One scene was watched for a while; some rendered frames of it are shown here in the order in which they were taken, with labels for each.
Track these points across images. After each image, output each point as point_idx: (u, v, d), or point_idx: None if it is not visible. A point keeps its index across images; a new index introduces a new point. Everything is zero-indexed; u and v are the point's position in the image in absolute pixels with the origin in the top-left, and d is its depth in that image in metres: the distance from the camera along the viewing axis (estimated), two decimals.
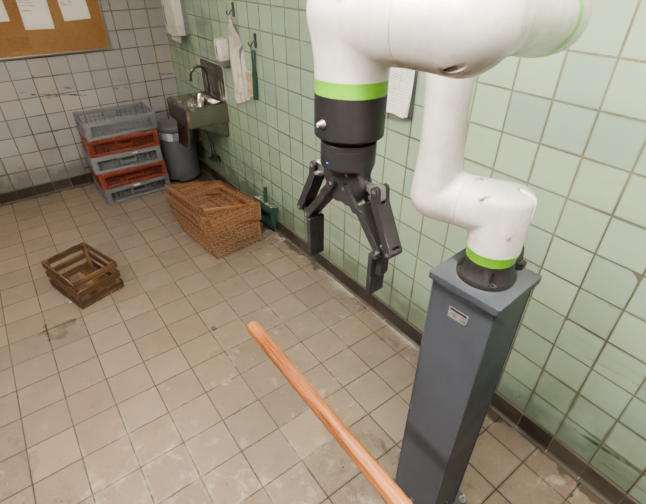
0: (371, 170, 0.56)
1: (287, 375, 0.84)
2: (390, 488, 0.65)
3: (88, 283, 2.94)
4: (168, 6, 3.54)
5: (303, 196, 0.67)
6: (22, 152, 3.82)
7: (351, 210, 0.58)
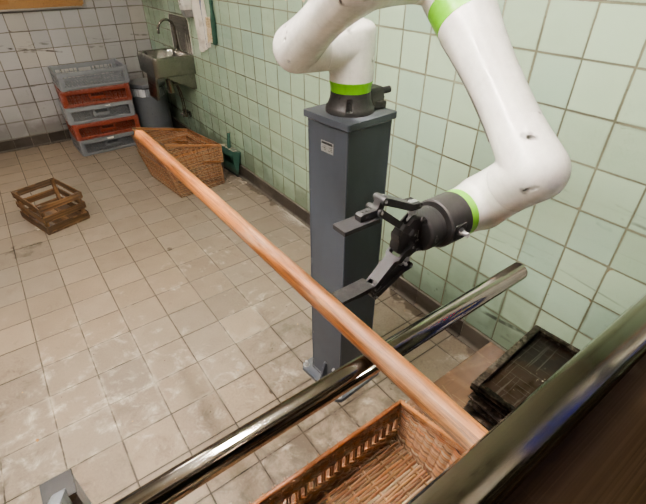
0: (423, 215, 0.72)
1: (154, 151, 1.03)
2: (204, 189, 0.85)
3: None
4: None
5: None
6: (1, 105, 4.02)
7: None
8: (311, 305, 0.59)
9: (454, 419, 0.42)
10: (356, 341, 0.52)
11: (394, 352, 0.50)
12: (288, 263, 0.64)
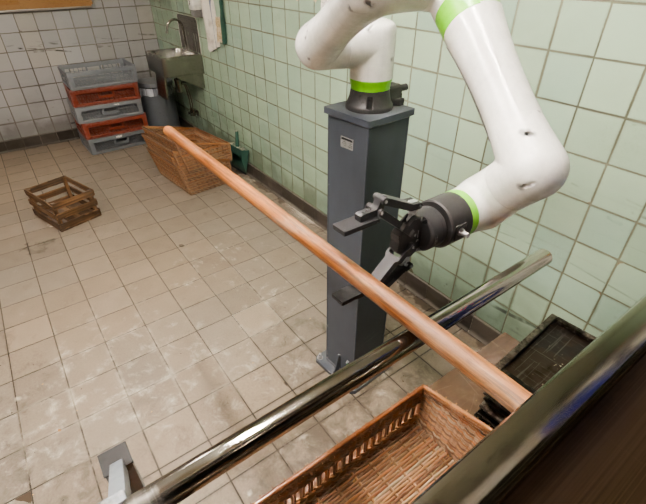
0: (423, 216, 0.72)
1: (185, 146, 1.07)
2: (240, 181, 0.89)
3: None
4: None
5: None
6: (10, 104, 4.06)
7: (389, 222, 0.72)
8: (354, 286, 0.63)
9: (500, 383, 0.47)
10: (401, 317, 0.56)
11: (438, 326, 0.54)
12: (330, 248, 0.68)
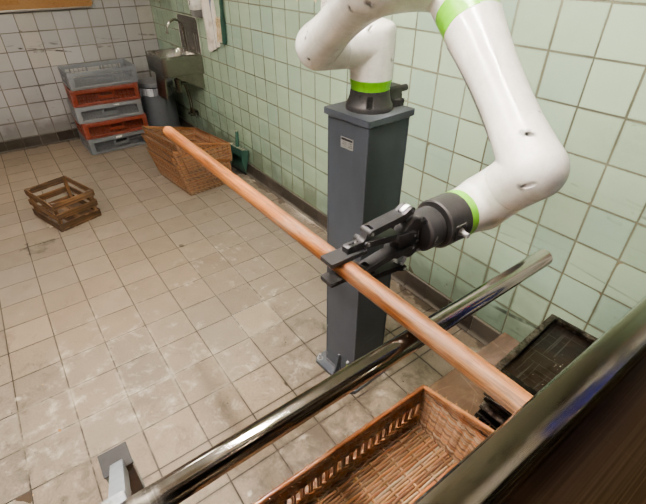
0: (423, 216, 0.72)
1: (185, 146, 1.07)
2: (240, 182, 0.89)
3: None
4: None
5: None
6: (10, 104, 4.06)
7: None
8: (354, 287, 0.63)
9: (500, 384, 0.47)
10: (401, 318, 0.56)
11: (438, 327, 0.54)
12: (330, 249, 0.68)
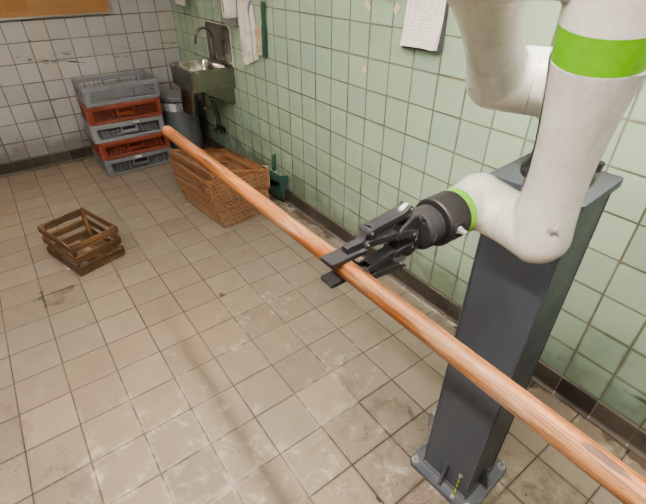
0: (422, 214, 0.73)
1: (184, 146, 1.07)
2: (239, 182, 0.89)
3: (87, 251, 2.77)
4: None
5: None
6: (18, 121, 3.65)
7: None
8: (354, 287, 0.63)
9: (501, 385, 0.47)
10: (402, 319, 0.56)
11: (439, 327, 0.54)
12: (330, 249, 0.68)
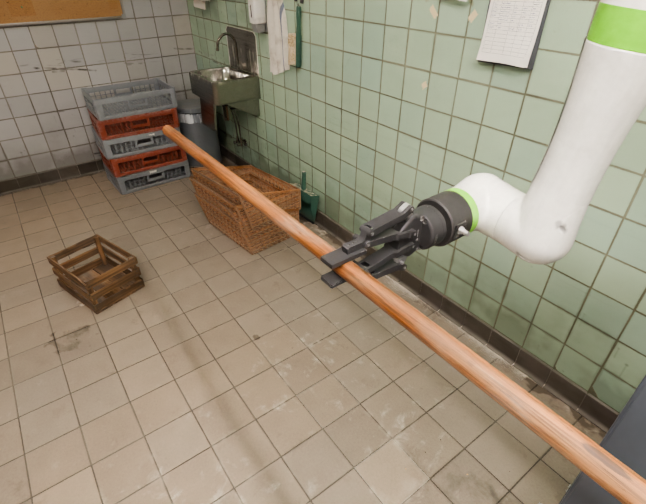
0: (422, 214, 0.72)
1: (185, 146, 1.07)
2: (239, 181, 0.88)
3: (102, 283, 2.49)
4: None
5: None
6: (24, 134, 3.38)
7: None
8: (355, 287, 0.63)
9: (502, 386, 0.47)
10: (402, 319, 0.56)
11: (439, 328, 0.54)
12: (330, 249, 0.68)
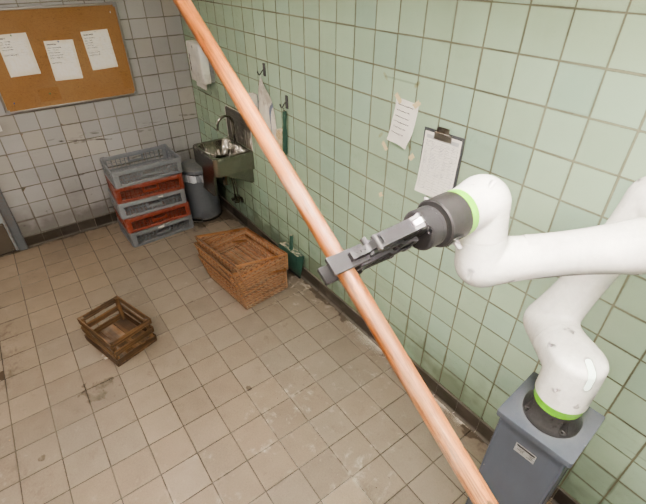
0: (430, 225, 0.72)
1: None
2: (244, 98, 0.74)
3: None
4: (195, 56, 3.60)
5: None
6: (49, 196, 3.89)
7: None
8: (349, 297, 0.66)
9: (448, 441, 0.58)
10: (386, 351, 0.62)
11: (415, 372, 0.61)
12: (335, 246, 0.66)
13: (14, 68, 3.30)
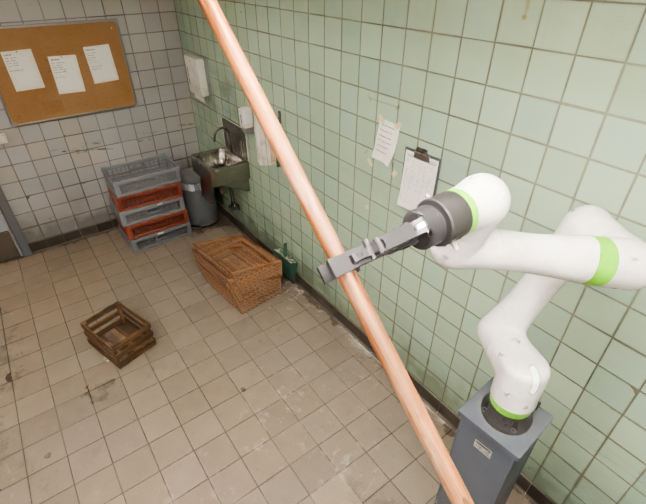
0: (431, 228, 0.72)
1: None
2: (250, 79, 0.70)
3: (122, 341, 3.15)
4: (193, 70, 3.75)
5: None
6: (53, 203, 4.03)
7: (391, 230, 0.71)
8: (347, 298, 0.66)
9: (432, 442, 0.62)
10: (380, 354, 0.64)
11: (406, 376, 0.64)
12: (337, 246, 0.66)
13: (19, 83, 3.45)
